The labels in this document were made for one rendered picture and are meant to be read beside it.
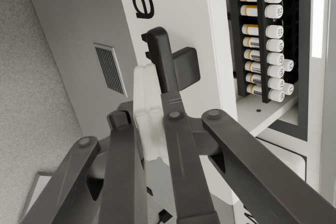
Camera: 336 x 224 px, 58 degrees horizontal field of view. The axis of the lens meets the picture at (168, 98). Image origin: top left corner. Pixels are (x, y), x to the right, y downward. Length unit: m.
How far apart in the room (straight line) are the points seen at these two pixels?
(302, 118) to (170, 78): 0.20
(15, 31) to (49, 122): 0.34
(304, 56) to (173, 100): 0.19
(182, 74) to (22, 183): 1.09
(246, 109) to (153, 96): 0.24
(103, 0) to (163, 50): 0.42
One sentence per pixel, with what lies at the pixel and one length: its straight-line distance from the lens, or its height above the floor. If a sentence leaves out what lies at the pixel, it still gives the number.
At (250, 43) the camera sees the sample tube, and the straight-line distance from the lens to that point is 0.33.
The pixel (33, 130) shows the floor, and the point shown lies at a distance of 1.19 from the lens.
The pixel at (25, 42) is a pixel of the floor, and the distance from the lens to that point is 1.12.
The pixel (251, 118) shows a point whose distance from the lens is 0.37.
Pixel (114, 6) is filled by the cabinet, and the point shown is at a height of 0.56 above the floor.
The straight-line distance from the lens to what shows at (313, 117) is 0.37.
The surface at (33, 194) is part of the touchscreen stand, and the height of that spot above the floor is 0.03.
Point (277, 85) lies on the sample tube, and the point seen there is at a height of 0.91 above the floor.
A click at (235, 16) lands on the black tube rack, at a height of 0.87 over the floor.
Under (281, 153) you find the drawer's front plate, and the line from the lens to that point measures 0.41.
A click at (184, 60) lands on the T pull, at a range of 0.22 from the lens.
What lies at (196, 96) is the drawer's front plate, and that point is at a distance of 0.26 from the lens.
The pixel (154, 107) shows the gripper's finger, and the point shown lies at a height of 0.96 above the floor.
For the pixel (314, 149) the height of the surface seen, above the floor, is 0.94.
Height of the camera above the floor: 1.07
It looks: 47 degrees down
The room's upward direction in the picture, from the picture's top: 111 degrees clockwise
